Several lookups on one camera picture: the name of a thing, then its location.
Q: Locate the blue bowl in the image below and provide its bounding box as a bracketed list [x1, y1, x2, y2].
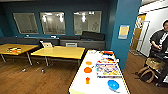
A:
[107, 79, 121, 92]

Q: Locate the brown open box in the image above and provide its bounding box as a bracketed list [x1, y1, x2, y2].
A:
[145, 57, 165, 70]

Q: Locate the small white object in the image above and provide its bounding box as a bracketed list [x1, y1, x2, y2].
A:
[87, 49, 98, 55]

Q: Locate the pale orange bowl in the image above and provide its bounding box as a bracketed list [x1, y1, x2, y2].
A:
[85, 60, 93, 66]

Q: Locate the red and black object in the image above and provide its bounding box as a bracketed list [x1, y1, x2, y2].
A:
[101, 50, 115, 56]

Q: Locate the long wooden table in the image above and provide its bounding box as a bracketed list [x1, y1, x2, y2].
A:
[30, 45, 86, 68]
[0, 43, 40, 66]

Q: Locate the large interior glass window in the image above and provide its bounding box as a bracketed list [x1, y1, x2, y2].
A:
[73, 10, 103, 36]

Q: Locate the colourful picture book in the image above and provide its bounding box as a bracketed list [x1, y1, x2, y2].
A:
[95, 59, 123, 79]

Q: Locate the light wooden chair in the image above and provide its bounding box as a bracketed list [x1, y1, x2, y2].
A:
[41, 41, 54, 49]

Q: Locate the yellow air hockey table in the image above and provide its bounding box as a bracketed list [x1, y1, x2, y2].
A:
[68, 49, 132, 94]

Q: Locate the yellow pillar poster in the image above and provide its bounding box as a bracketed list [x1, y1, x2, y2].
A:
[118, 24, 130, 40]

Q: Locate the brown wooden door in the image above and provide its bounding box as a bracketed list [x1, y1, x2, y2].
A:
[129, 13, 148, 52]

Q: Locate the brown backpack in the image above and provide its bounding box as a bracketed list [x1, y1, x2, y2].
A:
[137, 65, 156, 84]

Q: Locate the orange and black object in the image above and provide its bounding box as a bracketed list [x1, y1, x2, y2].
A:
[7, 47, 22, 55]

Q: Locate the person in dark jacket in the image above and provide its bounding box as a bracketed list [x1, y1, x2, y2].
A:
[149, 19, 168, 88]

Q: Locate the black wheeled cart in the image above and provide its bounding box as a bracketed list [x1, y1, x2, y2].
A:
[149, 49, 168, 84]

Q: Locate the white door with frame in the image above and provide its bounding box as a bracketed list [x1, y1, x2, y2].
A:
[136, 19, 152, 57]

